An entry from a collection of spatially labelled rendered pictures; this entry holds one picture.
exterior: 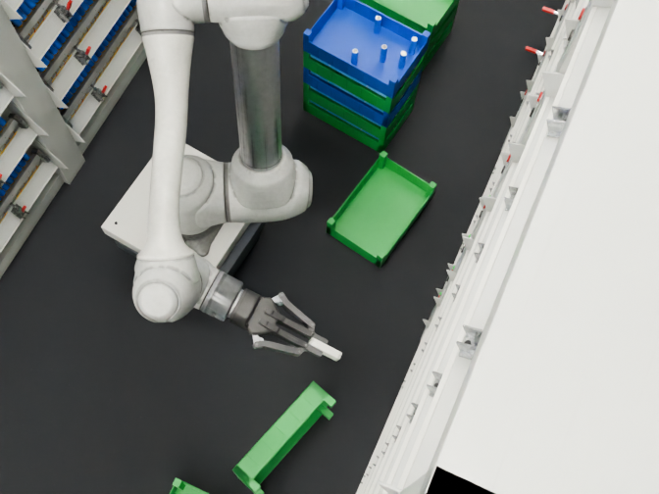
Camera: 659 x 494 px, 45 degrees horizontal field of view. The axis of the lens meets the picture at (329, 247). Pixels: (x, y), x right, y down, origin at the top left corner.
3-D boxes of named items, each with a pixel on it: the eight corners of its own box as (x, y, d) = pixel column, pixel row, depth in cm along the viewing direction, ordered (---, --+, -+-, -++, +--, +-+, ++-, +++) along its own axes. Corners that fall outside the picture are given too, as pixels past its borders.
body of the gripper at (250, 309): (242, 289, 164) (281, 310, 164) (224, 324, 161) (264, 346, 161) (247, 280, 157) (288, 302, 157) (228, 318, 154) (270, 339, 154)
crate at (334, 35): (302, 50, 227) (302, 32, 220) (339, 3, 234) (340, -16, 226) (391, 99, 222) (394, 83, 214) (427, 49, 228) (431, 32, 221)
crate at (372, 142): (302, 110, 257) (302, 96, 249) (335, 67, 263) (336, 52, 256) (381, 154, 251) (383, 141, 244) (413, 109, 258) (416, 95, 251)
